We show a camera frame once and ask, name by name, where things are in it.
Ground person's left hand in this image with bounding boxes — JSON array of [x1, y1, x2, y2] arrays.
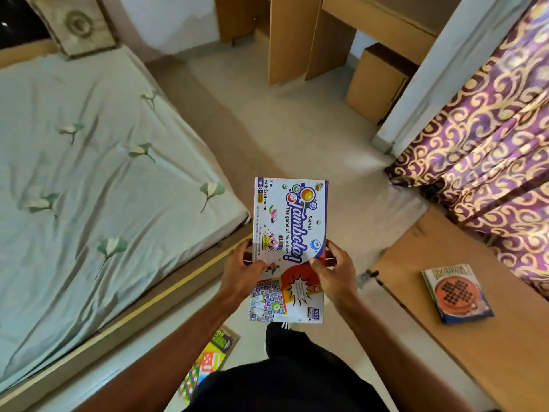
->
[[217, 239, 269, 306]]

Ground person's right hand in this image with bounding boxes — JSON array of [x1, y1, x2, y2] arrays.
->
[[309, 240, 358, 306]]

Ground white board game box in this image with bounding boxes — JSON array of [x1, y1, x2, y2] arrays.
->
[[249, 177, 329, 324]]

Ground person's left forearm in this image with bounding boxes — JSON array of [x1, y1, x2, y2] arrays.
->
[[75, 291, 241, 412]]

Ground person's right forearm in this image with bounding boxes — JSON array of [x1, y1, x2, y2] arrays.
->
[[332, 292, 474, 412]]

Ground person's black shorts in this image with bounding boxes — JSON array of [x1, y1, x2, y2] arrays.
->
[[182, 322, 391, 412]]

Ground colourful board game box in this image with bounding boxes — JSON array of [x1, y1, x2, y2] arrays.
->
[[178, 325, 241, 403]]

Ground orange peg game box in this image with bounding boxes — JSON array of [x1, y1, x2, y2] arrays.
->
[[421, 264, 495, 325]]

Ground low wooden table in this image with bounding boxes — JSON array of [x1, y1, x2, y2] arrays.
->
[[371, 203, 549, 412]]

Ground bed with pale green sheet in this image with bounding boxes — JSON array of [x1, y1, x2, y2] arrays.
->
[[0, 38, 254, 412]]

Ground wooden drawer cabinet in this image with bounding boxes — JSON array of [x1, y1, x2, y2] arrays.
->
[[345, 43, 419, 126]]

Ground purple gold patterned curtain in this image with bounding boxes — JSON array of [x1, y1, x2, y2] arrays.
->
[[385, 0, 549, 298]]

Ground wooden desk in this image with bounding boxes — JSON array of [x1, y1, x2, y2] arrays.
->
[[214, 0, 464, 86]]

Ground patterned pillow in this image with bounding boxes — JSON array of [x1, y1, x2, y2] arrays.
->
[[32, 0, 120, 60]]

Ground white door frame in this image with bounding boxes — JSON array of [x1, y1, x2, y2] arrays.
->
[[371, 0, 539, 158]]

